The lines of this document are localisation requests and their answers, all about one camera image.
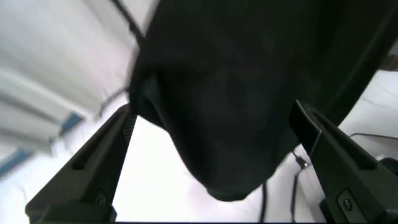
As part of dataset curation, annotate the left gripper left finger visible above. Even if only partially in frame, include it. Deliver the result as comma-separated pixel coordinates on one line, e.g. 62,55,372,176
24,104,138,223

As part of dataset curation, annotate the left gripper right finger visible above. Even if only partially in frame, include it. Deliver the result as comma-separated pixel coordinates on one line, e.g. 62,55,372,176
288,100,398,223

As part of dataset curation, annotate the black garment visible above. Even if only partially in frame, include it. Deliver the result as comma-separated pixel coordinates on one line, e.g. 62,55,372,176
129,0,398,202

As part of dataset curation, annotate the black clothes rack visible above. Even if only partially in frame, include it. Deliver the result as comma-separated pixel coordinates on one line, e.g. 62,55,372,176
110,0,146,47

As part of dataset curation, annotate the white curtain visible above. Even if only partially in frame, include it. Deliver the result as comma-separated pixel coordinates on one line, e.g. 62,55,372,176
0,0,159,156

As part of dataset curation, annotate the black cable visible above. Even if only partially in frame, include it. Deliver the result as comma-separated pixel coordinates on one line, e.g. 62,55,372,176
259,151,310,223

